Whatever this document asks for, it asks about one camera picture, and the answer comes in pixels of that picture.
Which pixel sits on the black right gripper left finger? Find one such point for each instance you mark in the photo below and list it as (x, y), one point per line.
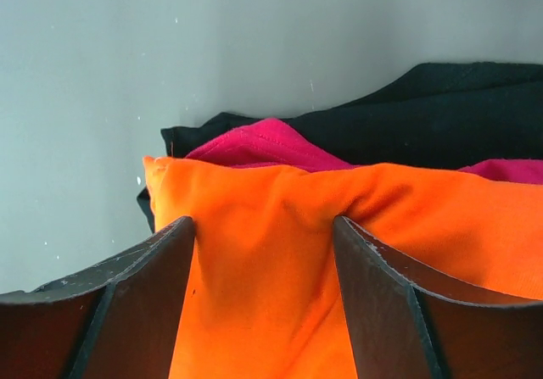
(115, 319)

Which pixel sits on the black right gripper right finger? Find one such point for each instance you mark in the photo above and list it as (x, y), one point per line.
(408, 320)

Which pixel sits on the orange t shirt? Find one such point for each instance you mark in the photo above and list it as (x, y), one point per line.
(263, 297)

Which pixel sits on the black t shirt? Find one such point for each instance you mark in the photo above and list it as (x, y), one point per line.
(438, 116)

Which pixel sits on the magenta t shirt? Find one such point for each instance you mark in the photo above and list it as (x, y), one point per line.
(272, 142)

